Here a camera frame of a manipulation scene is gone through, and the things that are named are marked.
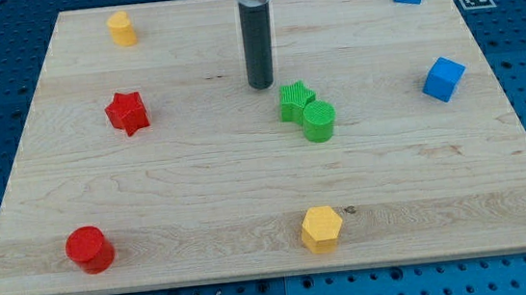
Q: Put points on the blue cube block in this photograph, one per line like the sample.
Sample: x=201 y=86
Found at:
x=442 y=79

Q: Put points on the red cylinder block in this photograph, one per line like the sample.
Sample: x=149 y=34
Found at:
x=90 y=250

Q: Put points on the yellow hexagon block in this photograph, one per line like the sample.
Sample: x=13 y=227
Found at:
x=320 y=229

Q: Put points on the black cylindrical robot pointer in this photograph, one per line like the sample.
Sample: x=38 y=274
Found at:
x=255 y=27

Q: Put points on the yellow heart block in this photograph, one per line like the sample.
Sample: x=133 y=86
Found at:
x=121 y=29

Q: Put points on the green star block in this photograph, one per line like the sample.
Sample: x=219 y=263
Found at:
x=293 y=99

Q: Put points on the wooden board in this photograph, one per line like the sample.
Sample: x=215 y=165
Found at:
x=216 y=188

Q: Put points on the green cylinder block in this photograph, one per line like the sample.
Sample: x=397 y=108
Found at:
x=318 y=121

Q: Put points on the red star block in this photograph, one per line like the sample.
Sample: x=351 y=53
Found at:
x=127 y=112

